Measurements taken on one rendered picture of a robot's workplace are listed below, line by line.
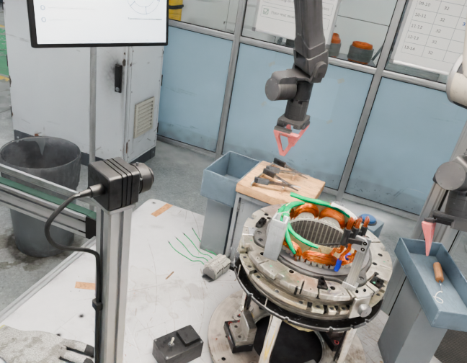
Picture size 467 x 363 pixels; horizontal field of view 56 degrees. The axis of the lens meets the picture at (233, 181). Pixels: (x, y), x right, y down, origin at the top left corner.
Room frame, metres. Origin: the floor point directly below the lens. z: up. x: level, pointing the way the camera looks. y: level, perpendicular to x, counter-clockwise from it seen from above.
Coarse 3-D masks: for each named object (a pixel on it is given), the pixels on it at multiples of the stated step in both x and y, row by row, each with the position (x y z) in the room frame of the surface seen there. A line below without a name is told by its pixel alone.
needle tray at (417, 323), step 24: (408, 240) 0.92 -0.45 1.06; (408, 264) 0.84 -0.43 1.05; (432, 264) 0.89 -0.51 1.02; (408, 288) 0.82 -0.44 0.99; (432, 288) 0.79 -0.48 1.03; (456, 288) 0.80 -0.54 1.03; (408, 312) 0.78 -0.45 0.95; (432, 312) 0.69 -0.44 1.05; (456, 312) 0.68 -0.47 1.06; (384, 336) 0.83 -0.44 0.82; (408, 336) 0.75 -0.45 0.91; (432, 336) 0.75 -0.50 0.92; (384, 360) 0.79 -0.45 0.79; (408, 360) 0.75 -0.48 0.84
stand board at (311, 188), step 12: (252, 180) 1.07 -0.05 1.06; (276, 180) 1.10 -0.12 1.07; (288, 180) 1.11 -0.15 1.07; (300, 180) 1.13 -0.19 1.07; (312, 180) 1.14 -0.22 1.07; (240, 192) 1.03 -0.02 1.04; (252, 192) 1.02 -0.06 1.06; (264, 192) 1.02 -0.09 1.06; (276, 192) 1.03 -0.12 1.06; (288, 192) 1.04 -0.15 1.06; (300, 192) 1.05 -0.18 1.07; (312, 192) 1.07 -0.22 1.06; (276, 204) 1.00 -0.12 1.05
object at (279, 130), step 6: (276, 126) 1.10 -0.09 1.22; (282, 126) 1.11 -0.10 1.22; (276, 132) 1.09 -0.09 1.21; (282, 132) 1.08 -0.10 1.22; (288, 132) 1.08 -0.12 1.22; (276, 138) 1.09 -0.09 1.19; (294, 138) 1.07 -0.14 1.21; (288, 144) 1.09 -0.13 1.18; (282, 150) 1.10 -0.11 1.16; (288, 150) 1.09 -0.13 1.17
